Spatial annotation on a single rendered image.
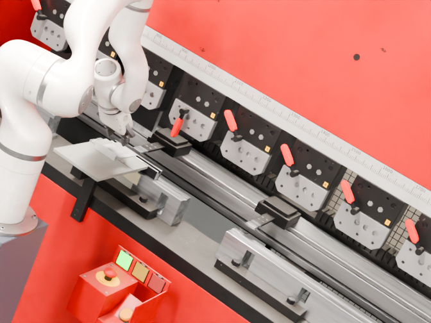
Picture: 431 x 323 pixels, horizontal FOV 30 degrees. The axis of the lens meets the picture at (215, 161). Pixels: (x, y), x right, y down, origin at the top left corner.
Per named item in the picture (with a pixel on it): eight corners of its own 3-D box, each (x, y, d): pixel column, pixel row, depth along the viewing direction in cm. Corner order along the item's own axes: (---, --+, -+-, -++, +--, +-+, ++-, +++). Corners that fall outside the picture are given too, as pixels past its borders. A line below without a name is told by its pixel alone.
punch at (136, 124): (125, 122, 256) (135, 96, 253) (129, 122, 258) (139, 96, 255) (149, 138, 253) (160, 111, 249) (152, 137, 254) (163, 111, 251)
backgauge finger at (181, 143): (120, 145, 263) (126, 132, 261) (163, 137, 286) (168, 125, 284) (148, 164, 259) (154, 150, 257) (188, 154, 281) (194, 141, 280)
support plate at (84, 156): (52, 150, 237) (53, 148, 237) (105, 141, 260) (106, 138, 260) (97, 181, 231) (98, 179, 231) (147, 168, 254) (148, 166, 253)
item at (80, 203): (50, 222, 244) (74, 161, 237) (80, 213, 257) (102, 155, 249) (60, 229, 243) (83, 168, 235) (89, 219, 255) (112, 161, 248)
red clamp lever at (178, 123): (168, 135, 240) (179, 107, 237) (175, 134, 244) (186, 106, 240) (172, 138, 240) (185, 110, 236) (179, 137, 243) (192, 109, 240)
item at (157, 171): (107, 149, 261) (110, 140, 259) (112, 147, 263) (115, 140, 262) (154, 179, 253) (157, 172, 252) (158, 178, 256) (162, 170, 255)
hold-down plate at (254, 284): (213, 266, 239) (217, 258, 238) (221, 261, 244) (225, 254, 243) (295, 323, 228) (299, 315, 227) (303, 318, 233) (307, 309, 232)
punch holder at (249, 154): (217, 153, 237) (239, 104, 232) (230, 149, 245) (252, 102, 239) (258, 179, 232) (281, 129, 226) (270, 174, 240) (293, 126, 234)
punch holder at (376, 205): (330, 224, 223) (356, 174, 218) (340, 218, 231) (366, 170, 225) (376, 253, 218) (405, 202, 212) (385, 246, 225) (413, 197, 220)
